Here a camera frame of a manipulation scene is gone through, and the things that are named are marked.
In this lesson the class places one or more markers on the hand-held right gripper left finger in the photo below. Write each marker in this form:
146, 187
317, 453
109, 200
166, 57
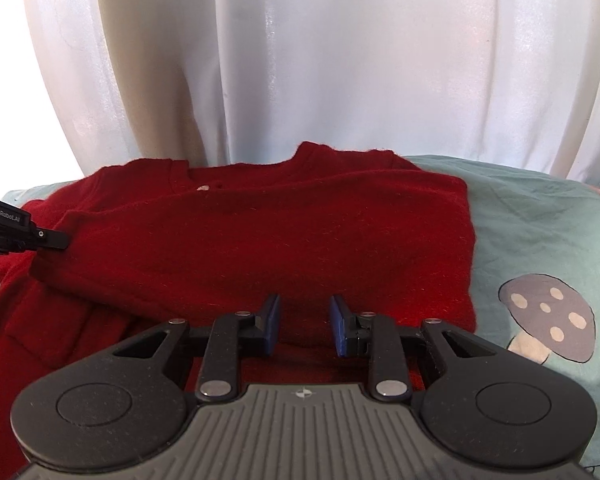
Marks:
272, 325

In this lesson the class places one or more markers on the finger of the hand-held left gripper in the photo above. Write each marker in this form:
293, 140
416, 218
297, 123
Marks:
52, 239

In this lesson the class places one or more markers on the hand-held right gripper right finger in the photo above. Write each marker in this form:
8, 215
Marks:
337, 327

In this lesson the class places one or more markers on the red knit sweater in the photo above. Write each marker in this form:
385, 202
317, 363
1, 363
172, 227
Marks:
260, 240

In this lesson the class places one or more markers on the green mushroom print bed sheet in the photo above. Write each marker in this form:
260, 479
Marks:
530, 230

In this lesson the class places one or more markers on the white curtain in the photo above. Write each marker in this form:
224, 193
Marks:
330, 60

